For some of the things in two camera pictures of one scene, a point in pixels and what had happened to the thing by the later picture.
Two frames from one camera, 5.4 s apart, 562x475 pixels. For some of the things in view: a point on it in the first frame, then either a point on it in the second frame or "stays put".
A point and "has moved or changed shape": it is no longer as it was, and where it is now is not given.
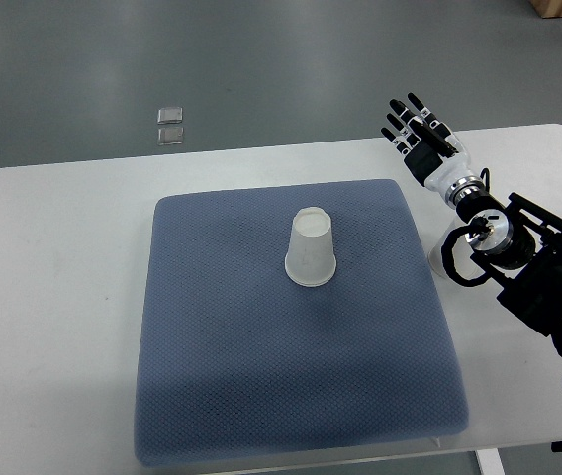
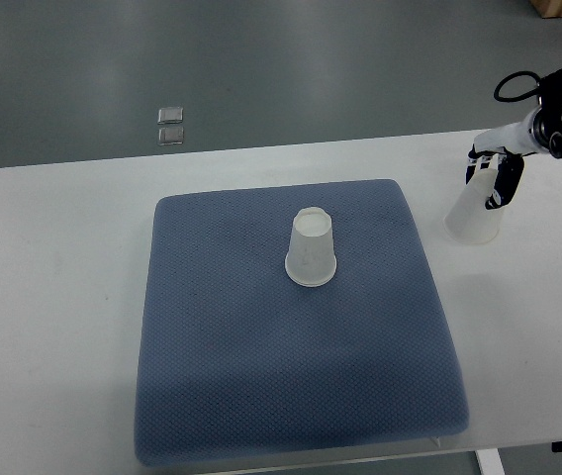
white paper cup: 461,251 has moved or changed shape
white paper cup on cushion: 310,257 stays put
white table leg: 491,462 stays put
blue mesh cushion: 241,363 stays put
